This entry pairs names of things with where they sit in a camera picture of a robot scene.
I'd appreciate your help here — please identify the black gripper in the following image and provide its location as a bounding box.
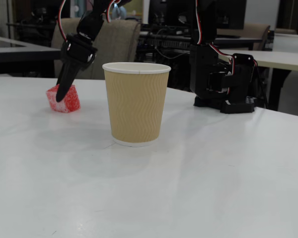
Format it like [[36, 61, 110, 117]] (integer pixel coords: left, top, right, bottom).
[[56, 33, 99, 103]]

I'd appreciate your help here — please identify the red foam cube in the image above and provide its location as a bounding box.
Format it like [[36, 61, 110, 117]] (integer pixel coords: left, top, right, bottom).
[[46, 84, 81, 114]]

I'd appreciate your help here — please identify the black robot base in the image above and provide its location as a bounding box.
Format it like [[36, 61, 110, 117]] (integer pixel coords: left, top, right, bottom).
[[189, 43, 260, 115]]

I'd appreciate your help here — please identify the tan paper cup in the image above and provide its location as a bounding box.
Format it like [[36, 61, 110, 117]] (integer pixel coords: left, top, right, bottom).
[[102, 61, 171, 147]]

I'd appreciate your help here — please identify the white table with dark edge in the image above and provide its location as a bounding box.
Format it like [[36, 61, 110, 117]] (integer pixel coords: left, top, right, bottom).
[[0, 34, 62, 75]]

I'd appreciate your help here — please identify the beige fabric chair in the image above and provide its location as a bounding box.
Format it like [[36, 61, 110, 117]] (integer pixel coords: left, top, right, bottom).
[[217, 22, 271, 52], [51, 17, 142, 80]]

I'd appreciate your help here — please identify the pale blue round object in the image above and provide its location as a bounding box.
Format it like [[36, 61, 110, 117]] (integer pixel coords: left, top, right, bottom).
[[113, 4, 128, 20]]

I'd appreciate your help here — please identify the dark cluttered desk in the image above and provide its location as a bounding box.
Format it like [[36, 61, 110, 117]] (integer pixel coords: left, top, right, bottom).
[[136, 27, 264, 60]]

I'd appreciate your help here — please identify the black computer monitor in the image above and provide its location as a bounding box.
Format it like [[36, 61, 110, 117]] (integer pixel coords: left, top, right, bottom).
[[149, 0, 197, 25], [215, 0, 247, 30]]

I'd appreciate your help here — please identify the cream table with dark legs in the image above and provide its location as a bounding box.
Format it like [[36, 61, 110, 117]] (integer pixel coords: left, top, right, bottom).
[[218, 48, 298, 111]]

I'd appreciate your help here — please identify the white partition panel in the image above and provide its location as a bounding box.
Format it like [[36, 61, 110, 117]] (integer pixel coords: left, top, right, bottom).
[[273, 33, 298, 53]]

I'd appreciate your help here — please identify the red white black gripper cable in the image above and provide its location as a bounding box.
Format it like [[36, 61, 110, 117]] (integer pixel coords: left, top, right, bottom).
[[56, 0, 68, 42]]

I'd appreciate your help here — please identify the red white black looped cable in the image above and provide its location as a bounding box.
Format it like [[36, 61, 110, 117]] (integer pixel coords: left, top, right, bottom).
[[103, 0, 121, 23]]

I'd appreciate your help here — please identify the red white black base cable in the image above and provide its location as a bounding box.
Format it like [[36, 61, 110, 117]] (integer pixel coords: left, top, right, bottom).
[[195, 0, 259, 75]]

